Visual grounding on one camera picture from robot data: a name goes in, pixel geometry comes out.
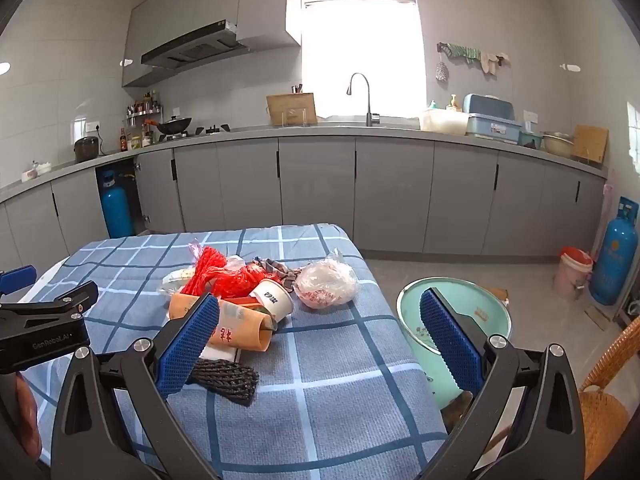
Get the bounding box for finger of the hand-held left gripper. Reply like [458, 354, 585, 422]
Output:
[0, 265, 37, 296]
[0, 281, 99, 328]

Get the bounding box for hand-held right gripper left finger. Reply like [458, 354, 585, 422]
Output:
[50, 294, 221, 480]

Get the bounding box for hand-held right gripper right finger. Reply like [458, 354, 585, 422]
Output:
[419, 287, 586, 480]

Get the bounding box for mint green basin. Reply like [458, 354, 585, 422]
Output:
[396, 276, 512, 411]

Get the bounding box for black foam net sleeve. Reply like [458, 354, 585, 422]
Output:
[191, 357, 261, 407]

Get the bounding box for orange paper cup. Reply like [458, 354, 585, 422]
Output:
[167, 292, 274, 353]

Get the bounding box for red plastic bag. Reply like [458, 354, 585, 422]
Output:
[179, 247, 282, 306]

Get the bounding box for white paper cup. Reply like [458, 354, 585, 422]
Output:
[248, 280, 294, 322]

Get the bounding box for grey patterned wrapper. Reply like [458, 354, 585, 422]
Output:
[262, 257, 302, 287]

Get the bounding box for clear plastic bag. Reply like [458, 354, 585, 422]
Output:
[294, 254, 359, 311]

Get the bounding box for person's left hand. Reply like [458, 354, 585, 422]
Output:
[14, 372, 40, 461]

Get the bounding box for dark low stool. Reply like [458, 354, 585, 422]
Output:
[440, 390, 476, 433]

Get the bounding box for blue gas cylinder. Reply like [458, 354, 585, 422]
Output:
[99, 169, 136, 239]
[589, 196, 640, 306]

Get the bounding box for blue checked blanket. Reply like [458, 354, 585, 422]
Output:
[15, 222, 448, 480]

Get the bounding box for pink bucket with red liner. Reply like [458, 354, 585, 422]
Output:
[552, 246, 595, 303]

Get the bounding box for dark rice cooker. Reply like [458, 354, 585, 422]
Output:
[74, 136, 100, 163]

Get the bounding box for flat cardboard piece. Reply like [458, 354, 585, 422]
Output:
[584, 305, 613, 331]

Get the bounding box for wicker chair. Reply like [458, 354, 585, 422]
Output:
[575, 315, 640, 480]

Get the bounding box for grey kitchen counter cabinets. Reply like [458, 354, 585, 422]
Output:
[0, 122, 608, 271]

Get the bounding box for spice rack with bottles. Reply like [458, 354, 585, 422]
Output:
[125, 90, 163, 128]

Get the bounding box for black wok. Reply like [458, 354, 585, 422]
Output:
[147, 116, 193, 137]

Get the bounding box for gas stove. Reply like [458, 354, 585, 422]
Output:
[157, 124, 231, 142]

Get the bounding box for white plastic container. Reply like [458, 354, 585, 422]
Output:
[419, 108, 469, 135]

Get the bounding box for blue dish box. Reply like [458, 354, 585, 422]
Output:
[462, 93, 521, 146]

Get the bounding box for metal basin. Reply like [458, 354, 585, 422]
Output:
[542, 131, 575, 157]

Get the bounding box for plain wooden cutting board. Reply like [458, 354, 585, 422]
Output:
[571, 125, 609, 165]

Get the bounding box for metal faucet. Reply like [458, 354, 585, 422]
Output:
[346, 72, 381, 127]

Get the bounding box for wooden cutting board in holder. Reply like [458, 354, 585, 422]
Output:
[266, 92, 319, 127]

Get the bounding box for small side window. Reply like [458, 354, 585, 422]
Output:
[627, 101, 640, 176]

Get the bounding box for beige hanging gloves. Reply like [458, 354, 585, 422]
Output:
[479, 50, 512, 77]

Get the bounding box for range hood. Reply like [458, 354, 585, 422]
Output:
[121, 0, 302, 88]
[140, 20, 251, 71]

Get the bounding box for green striped hanging cloth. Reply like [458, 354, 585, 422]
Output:
[440, 42, 481, 64]

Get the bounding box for bright window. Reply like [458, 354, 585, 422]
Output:
[301, 0, 427, 118]

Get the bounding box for pink mop handle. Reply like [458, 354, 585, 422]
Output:
[597, 182, 616, 256]

